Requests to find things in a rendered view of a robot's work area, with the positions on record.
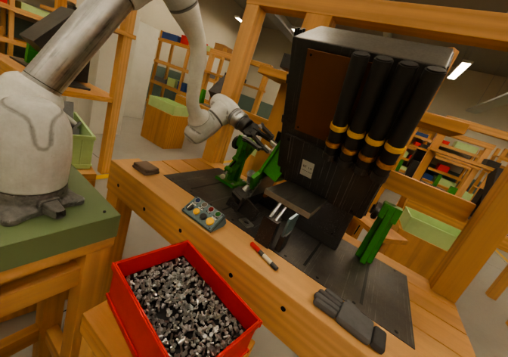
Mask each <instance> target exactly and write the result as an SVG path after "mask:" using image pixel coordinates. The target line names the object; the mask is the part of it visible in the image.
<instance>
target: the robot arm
mask: <svg viewBox="0 0 508 357"><path fill-rule="evenodd" d="M151 1H153V0H84V1H83V2H82V4H81V5H80V6H79V7H78V8H77V9H76V10H75V11H74V12H73V13H72V15H71V16H70V17H69V18H68V19H67V21H66V22H65V23H64V24H63V25H62V26H61V28H60V29H59V30H58V31H57V32H56V33H55V34H54V35H53V36H52V37H51V39H50V40H49V41H48V42H47V43H46V45H45V46H44V47H43V48H42V49H41V51H40V52H39V53H38V54H37V55H36V56H35V57H34V58H33V59H32V60H31V61H30V63H29V64H28V65H27V66H26V68H25V69H24V70H23V71H22V72H20V71H9V72H4V73H3V74H2V75H0V225H2V226H5V227H10V226H14V225H18V224H20V223H21V222H24V221H26V220H28V219H32V218H35V217H38V216H42V215H47V216H49V217H51V218H53V219H62V218H63V217H64V216H65V215H66V210H65V208H67V207H71V206H79V205H82V204H84V202H85V198H84V197H83V196H81V195H78V194H76V193H74V192H73V191H71V190H70V189H69V188H68V178H69V174H70V167H71V163H72V155H73V130H72V127H71V125H70V121H69V120H68V118H67V115H66V114H65V113H64V111H63V109H64V100H63V98H62V97H61V95H62V94H63V93H64V91H65V90H66V89H67V87H68V86H69V85H70V84H71V82H72V81H73V80H74V79H75V78H76V77H77V76H78V75H79V73H80V72H81V71H82V69H83V68H84V67H85V66H86V64H87V63H88V62H89V61H90V60H91V59H92V58H93V57H94V55H95V54H96V53H97V52H98V50H99V49H100V48H101V46H102V45H103V44H104V43H105V42H106V41H107V40H108V39H109V37H110V36H111V35H112V34H113V32H114V31H115V30H116V28H117V27H118V26H119V25H120V24H121V22H123V21H124V19H125V18H126V17H127V16H128V14H129V13H130V12H131V11H132V10H133V11H135V10H139V9H141V8H142V7H144V6H145V5H146V4H147V3H149V2H151ZM163 1H164V2H165V4H166V6H167V8H168V9H169V11H170V13H171V15H172V16H173V17H174V18H175V20H176V22H177V23H178V25H179V26H180V27H181V29H182V31H183V32H184V34H185V35H186V37H187V40H188V42H189V46H190V64H189V72H188V79H187V93H186V105H187V111H188V114H189V117H188V119H187V121H188V125H187V126H186V127H185V130H184V136H185V137H186V138H187V139H188V140H189V141H191V142H192V143H193V144H199V143H201V142H203V141H205V140H207V139H208V138H210V137H211V136H213V135H214V134H215V133H216V132H217V131H218V130H219V129H220V128H221V127H222V126H224V125H226V124H228V123H229V124H230V125H232V126H233V127H234V128H235V129H236V130H240V131H241V132H242V133H243V134H244V136H243V137H242V140H243V141H245V142H246V143H248V144H249V145H251V146H252V147H254V148H255V149H256V150H257V151H260V150H262V151H264V152H265V153H267V154H268V153H269V154H271V152H270V148H269V147H268V146H267V145H266V144H265V146H264V145H263V143H261V141H260V140H259V139H258V138H257V137H256V136H257V135H258V136H261V137H262V138H264V139H265V140H266V141H268V142H270V145H271V146H272V147H274V146H276V145H277V142H276V141H274V135H273V134H272V133H271V132H270V131H269V130H268V129H267V128H266V127H265V125H264V123H261V124H259V125H258V124H256V123H254V122H253V121H252V120H251V119H250V118H249V116H248V115H247V114H246V113H245V112H244V111H243V110H241V109H240V108H239V106H238V105H237V104H236V103H235V102H234V101H233V100H232V99H230V98H229V97H228V96H226V95H223V94H219V93H218V94H215V95H213V96H212V97H211V99H210V107H211V108H210V109H209V110H204V109H201V108H200V104H199V99H200V90H201V85H202V81H203V74H204V70H205V65H206V36H205V32H204V28H203V22H202V18H201V15H200V7H199V3H198V0H163ZM259 128H260V129H262V130H263V132H262V131H261V130H260V129H259ZM247 137H250V138H252V140H254V141H255V142H254V141H252V140H251V139H249V138H247Z"/></svg>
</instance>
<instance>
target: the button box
mask: <svg viewBox="0 0 508 357"><path fill-rule="evenodd" d="M197 198H199V197H198V196H196V197H195V198H194V199H193V200H192V201H191V202H189V203H192V204H193V205H194V208H193V209H192V210H188V209H187V207H186V206H187V205H186V206H185V207H184V208H182V212H183V213H185V214H186V215H188V216H189V217H191V218H192V219H193V220H194V221H195V222H197V223H198V224H199V225H201V226H202V227H204V228H205V229H206V230H207V231H209V232H210V233H211V232H213V231H215V230H217V229H220V228H222V227H223V226H224V225H225V224H226V219H225V215H224V214H223V213H221V212H220V213H221V215H220V216H216V215H215V213H216V212H219V211H218V210H217V209H216V208H214V207H213V206H211V205H209V204H208V203H207V206H202V203H206V202H205V201H204V200H202V199H201V198H200V202H196V201H195V200H196V199H197ZM210 207H213V208H214V210H213V211H212V212H210V211H209V208H210ZM196 208H198V209H199V210H200V213H199V214H196V215H195V214H194V213H193V210H194V209H196ZM201 213H205V214H206V218H205V219H201V218H200V214H201ZM209 217H212V218H213V219H214V223H213V224H212V225H207V224H206V220H207V219H208V218H209Z"/></svg>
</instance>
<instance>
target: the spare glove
mask: <svg viewBox="0 0 508 357"><path fill-rule="evenodd" d="M313 304H314V305H315V306H317V307H318V308H319V309H320V310H322V311H323V312H325V313H326V314H327V315H329V316H330V317H331V318H336V322H337V323H338V324H339V325H340V326H342V327H343V328H344V329H346V330H347V331H348V332H349V333H350V334H352V335H353V336H354V337H356V338H357V339H358V340H360V341H361V342H362V343H363V344H364V345H366V346H367V345H369V344H370V347H371V348H372V349H374V350H375V351H376V352H378V353H379V354H380V355H382V354H383V353H384V352H385V349H386V335H387V334H386V332H385V331H384V330H382V329H381V328H379V327H378V326H375V327H374V323H373V321H372V320H371V319H370V318H368V317H367V316H366V315H364V314H363V313H362V312H361V311H360V310H359V309H358V308H357V307H356V306H355V304H354V303H353V302H352V301H351V300H346V301H345V302H343V300H342V299H341V298H340V297H339V296H337V295H336V294H335V293H334V292H333V291H332V290H330V289H329V288H327V289H325V290H323V289H320V290H319V291H318V292H316V293H315V294H314V300H313Z"/></svg>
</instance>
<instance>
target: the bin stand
mask: <svg viewBox="0 0 508 357"><path fill-rule="evenodd" d="M79 332H80V333H81V335H82V341H81V346H80V350H79V357H133V355H132V353H131V351H130V349H129V346H128V344H127V342H126V341H125V338H124V336H123V335H122V331H121V330H120V328H119V325H118V324H117V322H116V319H115V317H114V315H113V313H112V311H111V309H110V306H109V304H108V302H107V300H106V301H104V302H103V303H101V304H99V305H97V306H95V307H94V308H92V309H89V310H88V311H87V312H84V313H83V314H82V321H81V325H80V330H79ZM254 344H255V341H254V340H253V339H251V340H250V342H249V345H248V347H247V348H248V349H249V353H247V354H246V355H245V356H244V357H249V354H250V353H251V351H252V348H253V347H254Z"/></svg>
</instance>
